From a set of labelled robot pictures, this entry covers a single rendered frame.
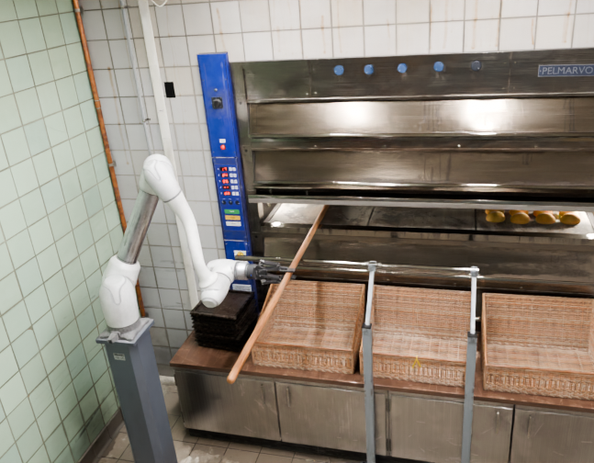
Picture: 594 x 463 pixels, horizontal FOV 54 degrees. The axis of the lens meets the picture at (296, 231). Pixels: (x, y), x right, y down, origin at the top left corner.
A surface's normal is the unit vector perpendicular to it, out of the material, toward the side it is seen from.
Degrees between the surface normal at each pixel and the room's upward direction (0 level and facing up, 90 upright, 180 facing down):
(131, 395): 90
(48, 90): 90
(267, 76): 90
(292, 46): 90
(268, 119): 70
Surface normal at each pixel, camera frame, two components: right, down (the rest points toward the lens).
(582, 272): -0.27, 0.08
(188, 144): -0.25, 0.42
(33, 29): 0.96, 0.04
